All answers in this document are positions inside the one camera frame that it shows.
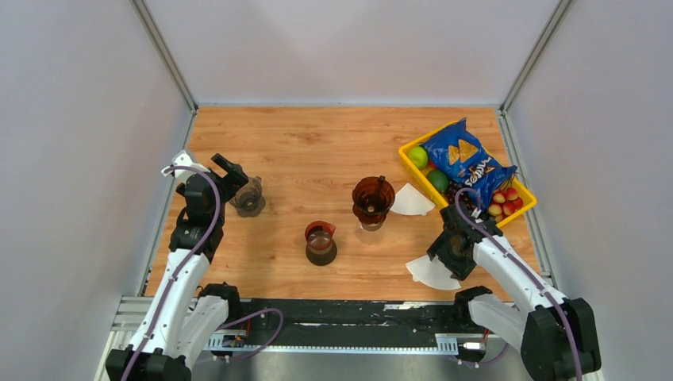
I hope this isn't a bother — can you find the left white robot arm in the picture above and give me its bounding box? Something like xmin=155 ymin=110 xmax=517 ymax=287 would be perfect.
xmin=105 ymin=150 xmax=249 ymax=380

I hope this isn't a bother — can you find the red strawberries cluster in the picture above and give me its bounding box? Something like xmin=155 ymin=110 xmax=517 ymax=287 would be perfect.
xmin=487 ymin=187 xmax=525 ymax=223

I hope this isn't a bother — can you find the grey smoky coffee dripper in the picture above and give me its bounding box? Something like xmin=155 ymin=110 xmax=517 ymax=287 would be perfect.
xmin=229 ymin=176 xmax=266 ymax=217

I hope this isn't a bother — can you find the yellow plastic tray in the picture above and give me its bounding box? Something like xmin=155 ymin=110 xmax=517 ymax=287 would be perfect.
xmin=398 ymin=127 xmax=537 ymax=228

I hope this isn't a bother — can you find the amber coffee dripper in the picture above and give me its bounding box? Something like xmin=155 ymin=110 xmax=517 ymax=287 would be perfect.
xmin=352 ymin=175 xmax=395 ymax=223

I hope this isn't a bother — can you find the blue chips bag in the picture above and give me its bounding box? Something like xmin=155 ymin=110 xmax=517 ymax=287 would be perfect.
xmin=421 ymin=118 xmax=517 ymax=203

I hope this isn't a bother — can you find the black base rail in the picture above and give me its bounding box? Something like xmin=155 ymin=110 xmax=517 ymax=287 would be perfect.
xmin=221 ymin=298 xmax=485 ymax=348

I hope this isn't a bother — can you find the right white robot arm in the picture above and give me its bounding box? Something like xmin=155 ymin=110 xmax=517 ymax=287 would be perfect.
xmin=427 ymin=202 xmax=602 ymax=380

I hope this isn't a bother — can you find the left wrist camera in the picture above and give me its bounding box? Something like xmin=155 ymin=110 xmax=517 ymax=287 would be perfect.
xmin=160 ymin=150 xmax=202 ymax=183

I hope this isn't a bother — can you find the brown glass carafe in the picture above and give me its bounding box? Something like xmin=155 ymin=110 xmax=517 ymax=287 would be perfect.
xmin=305 ymin=221 xmax=338 ymax=266

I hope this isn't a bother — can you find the clear glass server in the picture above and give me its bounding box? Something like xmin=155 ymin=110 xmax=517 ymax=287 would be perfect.
xmin=360 ymin=221 xmax=383 ymax=232

